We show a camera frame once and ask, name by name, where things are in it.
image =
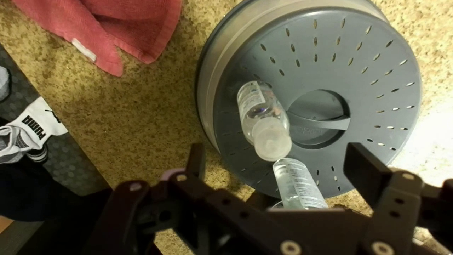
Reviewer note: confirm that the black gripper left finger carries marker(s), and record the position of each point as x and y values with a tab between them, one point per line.
188	222

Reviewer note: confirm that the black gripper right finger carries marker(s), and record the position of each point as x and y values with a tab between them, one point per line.
401	213

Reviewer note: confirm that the clear bottle white cap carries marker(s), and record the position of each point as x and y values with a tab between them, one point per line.
263	123

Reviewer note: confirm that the black textured floor mat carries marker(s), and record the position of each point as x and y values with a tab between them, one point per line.
71	161

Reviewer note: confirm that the grey vented microwave plate cover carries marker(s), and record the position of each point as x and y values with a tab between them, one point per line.
340	62

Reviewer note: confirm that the pink folded towel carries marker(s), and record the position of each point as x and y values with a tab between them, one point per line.
118	24

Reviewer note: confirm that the grey white sneaker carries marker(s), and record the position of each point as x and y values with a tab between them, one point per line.
3	83

